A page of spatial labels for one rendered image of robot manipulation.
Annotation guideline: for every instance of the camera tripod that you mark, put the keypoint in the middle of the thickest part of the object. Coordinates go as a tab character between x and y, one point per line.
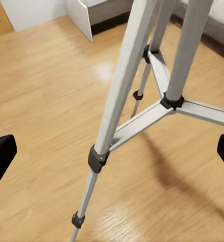
170	86

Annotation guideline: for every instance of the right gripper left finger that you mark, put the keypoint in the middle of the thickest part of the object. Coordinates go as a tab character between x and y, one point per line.
8	151

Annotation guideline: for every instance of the bed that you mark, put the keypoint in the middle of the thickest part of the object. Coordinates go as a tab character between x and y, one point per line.
214	26

